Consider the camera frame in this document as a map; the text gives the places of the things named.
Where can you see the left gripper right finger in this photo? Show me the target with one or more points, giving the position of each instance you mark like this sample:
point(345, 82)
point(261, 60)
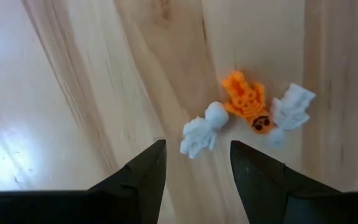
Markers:
point(253, 180)

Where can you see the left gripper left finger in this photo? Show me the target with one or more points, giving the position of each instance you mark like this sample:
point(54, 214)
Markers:
point(151, 180)

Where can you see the white plastic skeleton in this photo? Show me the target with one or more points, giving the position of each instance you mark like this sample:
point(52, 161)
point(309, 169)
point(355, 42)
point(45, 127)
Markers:
point(202, 133)
point(291, 110)

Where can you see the orange plastic skeleton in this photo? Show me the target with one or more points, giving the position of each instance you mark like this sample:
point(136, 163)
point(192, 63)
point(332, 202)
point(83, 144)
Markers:
point(245, 102)

